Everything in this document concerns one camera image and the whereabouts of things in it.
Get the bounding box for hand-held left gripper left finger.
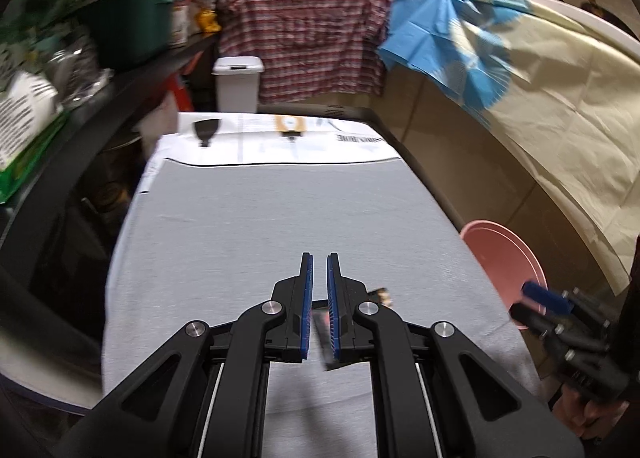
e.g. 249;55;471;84
47;252;315;458

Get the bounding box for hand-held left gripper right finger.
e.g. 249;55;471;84
326;252;586;458

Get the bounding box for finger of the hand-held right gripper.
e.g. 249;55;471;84
508;303;557;339
520;280;575;317

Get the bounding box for dark small wrapper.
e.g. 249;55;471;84
310;305;344;373

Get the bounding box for pink plastic bucket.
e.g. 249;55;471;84
459;219;549;331

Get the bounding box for person's right hand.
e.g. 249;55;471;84
552;383;630;443

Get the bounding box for small brown scrap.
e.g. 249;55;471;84
367;286;394;309

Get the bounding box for cream and blue printed cloth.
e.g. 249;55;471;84
376;0;640;291

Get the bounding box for white pedal bin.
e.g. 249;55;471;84
211;56;265;114

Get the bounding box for orange printed bag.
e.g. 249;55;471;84
167;75;194;115

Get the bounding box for red plaid shirt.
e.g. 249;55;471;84
216;0;397;103

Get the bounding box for black shelf rack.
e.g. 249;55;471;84
0;0;227;289

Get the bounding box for yellow toy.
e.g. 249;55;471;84
195;10;221;34

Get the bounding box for white jar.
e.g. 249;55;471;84
170;0;190;49

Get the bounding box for clear plastic bags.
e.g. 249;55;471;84
50;32;114;109

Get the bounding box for green and white carton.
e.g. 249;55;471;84
0;70;69;205

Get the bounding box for green storage box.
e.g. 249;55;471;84
80;0;184;71

